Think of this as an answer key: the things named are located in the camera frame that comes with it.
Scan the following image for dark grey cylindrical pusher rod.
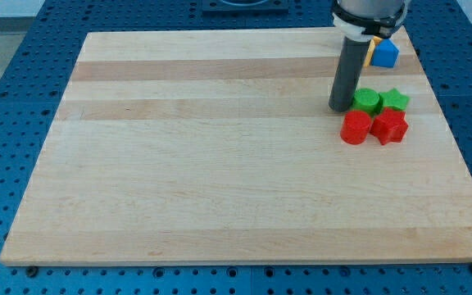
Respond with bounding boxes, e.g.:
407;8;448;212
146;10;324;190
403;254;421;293
329;37;370;113

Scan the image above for green cylinder block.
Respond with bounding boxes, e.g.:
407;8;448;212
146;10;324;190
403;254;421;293
352;88;379;116

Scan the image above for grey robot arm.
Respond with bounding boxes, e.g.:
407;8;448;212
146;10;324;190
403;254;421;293
329;0;409;112

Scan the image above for yellow block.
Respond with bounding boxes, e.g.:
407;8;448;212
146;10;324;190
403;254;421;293
363;36;383;67

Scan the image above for blue pentagon block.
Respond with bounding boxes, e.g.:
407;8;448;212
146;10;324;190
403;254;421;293
370;39;400;68

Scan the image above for green star block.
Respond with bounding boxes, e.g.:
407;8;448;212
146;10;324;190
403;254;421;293
379;88;411;112

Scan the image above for red cylinder block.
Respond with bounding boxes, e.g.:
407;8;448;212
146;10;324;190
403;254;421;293
340;110;372;145

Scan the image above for red star block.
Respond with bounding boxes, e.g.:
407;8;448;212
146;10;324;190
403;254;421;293
370;107;409;145

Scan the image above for wooden board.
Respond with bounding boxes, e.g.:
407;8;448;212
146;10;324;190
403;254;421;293
0;27;472;266

